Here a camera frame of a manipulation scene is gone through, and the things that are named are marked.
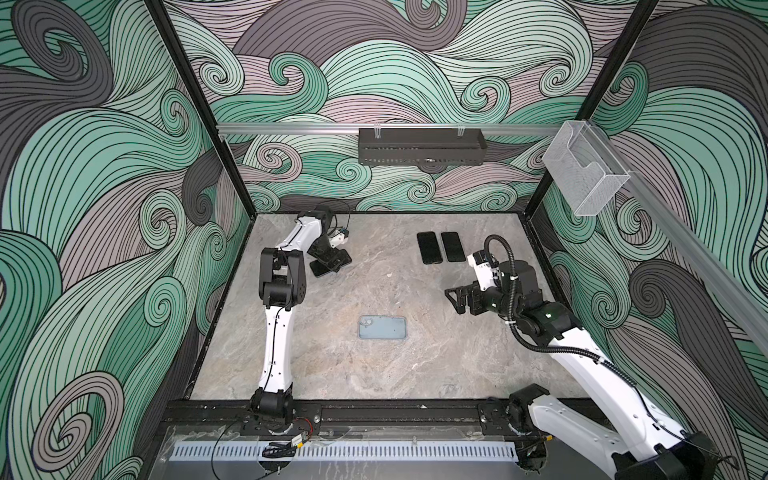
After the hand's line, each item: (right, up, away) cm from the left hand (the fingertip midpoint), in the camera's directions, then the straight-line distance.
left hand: (327, 258), depth 105 cm
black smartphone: (-2, -3, -5) cm, 6 cm away
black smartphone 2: (+47, +4, +5) cm, 48 cm away
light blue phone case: (+19, -20, -15) cm, 32 cm away
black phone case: (+38, +4, +5) cm, 38 cm away
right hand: (+40, -6, -29) cm, 50 cm away
